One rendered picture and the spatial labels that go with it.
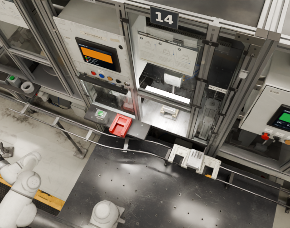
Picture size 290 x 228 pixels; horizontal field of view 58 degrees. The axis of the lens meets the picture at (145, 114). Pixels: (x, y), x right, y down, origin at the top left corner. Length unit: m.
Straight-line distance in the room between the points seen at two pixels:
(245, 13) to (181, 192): 1.41
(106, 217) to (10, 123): 2.09
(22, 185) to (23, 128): 1.95
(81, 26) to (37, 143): 2.09
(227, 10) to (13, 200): 1.37
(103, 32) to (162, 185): 1.28
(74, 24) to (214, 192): 1.55
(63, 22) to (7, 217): 1.04
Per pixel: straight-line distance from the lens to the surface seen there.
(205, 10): 1.20
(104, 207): 1.88
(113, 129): 2.03
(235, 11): 1.21
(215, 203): 2.16
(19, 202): 1.58
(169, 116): 2.10
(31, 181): 1.55
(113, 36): 1.37
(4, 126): 3.61
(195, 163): 1.95
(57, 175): 3.08
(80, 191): 2.23
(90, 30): 1.43
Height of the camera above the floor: 2.78
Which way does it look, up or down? 62 degrees down
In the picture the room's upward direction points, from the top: 7 degrees counter-clockwise
